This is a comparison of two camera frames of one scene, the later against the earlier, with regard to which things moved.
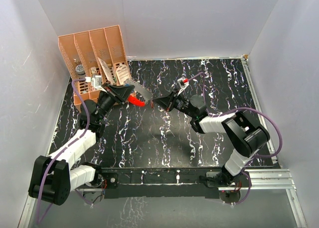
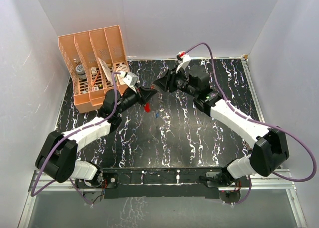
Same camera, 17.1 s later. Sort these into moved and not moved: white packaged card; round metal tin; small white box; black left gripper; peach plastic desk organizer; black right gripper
Moved: black left gripper; black right gripper
Not moved: white packaged card; peach plastic desk organizer; round metal tin; small white box
